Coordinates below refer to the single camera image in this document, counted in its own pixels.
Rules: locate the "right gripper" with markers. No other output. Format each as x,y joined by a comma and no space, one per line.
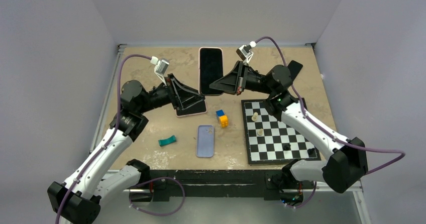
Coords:
234,82

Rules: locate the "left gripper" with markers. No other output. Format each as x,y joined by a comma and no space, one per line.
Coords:
180,95

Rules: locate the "lilac phone case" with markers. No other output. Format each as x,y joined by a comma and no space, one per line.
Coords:
205,141

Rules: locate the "black phone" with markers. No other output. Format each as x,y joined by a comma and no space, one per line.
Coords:
294,69

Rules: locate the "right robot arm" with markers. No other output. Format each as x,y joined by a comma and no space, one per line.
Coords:
345,160

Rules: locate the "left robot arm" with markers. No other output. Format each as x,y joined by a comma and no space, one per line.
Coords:
78,199

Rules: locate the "blue and orange block toy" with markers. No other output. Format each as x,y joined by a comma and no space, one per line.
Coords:
222,118

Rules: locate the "white chess piece left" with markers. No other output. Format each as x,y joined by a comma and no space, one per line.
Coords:
255,116

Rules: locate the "white chess piece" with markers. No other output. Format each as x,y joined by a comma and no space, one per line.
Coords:
260,132
255,116

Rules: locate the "teal curved piece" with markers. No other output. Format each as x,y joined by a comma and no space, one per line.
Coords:
167,141

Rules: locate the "white chess piece lower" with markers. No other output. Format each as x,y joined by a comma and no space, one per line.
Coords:
260,132

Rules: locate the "chessboard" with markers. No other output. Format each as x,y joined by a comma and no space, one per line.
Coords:
267,149

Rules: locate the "black chess piece corner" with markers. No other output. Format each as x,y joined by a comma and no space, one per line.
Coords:
311,151

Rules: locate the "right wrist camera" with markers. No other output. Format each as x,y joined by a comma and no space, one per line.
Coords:
245,52

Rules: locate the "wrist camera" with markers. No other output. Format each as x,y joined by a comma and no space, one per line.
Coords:
245,52
160,67

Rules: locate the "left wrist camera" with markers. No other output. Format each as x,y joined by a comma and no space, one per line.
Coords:
160,67

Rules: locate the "black base frame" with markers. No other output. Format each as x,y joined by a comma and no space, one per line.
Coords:
266,184

